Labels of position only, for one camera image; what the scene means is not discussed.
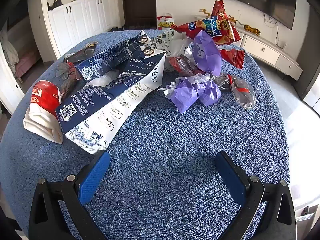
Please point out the purple paper sheet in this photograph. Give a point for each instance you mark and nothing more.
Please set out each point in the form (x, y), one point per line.
(207, 52)

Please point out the red snack bag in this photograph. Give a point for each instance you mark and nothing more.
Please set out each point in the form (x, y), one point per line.
(220, 12)

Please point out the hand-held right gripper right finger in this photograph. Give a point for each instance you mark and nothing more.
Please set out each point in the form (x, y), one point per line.
(228, 177)

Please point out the clear wrapper with dark contents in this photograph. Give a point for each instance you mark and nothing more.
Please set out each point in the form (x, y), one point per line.
(68, 80)

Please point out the dark items on cabinet shelf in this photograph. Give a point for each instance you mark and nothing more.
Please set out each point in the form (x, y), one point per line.
(55, 4)

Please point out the golden dragon figurine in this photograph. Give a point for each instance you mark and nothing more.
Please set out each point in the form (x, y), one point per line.
(206, 12)

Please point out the small dark clear wrapper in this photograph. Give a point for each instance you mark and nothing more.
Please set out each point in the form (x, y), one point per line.
(221, 81)

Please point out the small red wrapper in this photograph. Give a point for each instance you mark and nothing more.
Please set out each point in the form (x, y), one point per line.
(233, 56)

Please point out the red and white paper carton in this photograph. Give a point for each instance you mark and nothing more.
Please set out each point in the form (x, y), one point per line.
(42, 97)

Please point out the small blue white milk carton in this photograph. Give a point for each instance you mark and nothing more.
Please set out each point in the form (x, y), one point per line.
(105, 60)

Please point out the blue terry towel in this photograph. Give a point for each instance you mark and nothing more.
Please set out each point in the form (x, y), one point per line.
(162, 142)

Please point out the dark shoes by door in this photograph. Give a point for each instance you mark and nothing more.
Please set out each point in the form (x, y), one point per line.
(117, 28)

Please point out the clear wrapper with red tie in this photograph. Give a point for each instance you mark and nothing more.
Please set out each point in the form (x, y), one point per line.
(243, 95)

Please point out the red and white shopping bag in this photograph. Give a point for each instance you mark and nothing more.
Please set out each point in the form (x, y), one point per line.
(163, 22)

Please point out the dark brown door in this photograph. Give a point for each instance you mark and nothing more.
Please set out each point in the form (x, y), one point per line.
(140, 2)

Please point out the pink bedding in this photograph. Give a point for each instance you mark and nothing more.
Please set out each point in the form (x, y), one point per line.
(25, 65)

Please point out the dark brown plastic wrapper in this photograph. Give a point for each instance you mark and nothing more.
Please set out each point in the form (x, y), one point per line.
(80, 53)

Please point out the white printed plastic bag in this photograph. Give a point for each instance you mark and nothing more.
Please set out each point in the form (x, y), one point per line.
(162, 41)

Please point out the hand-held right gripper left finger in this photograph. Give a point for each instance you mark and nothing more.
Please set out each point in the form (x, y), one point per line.
(93, 177)

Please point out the white television cabinet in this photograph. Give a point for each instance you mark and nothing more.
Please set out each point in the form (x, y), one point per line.
(265, 50)

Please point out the golden tiger figurine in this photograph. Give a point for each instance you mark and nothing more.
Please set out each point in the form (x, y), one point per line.
(252, 30)

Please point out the white wall cabinet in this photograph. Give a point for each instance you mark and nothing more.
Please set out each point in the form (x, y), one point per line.
(75, 17)

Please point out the clear wrapper with red print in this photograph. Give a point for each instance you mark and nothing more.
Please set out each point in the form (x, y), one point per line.
(178, 65)

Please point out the large blue white milk carton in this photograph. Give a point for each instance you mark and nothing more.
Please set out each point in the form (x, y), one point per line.
(112, 110)

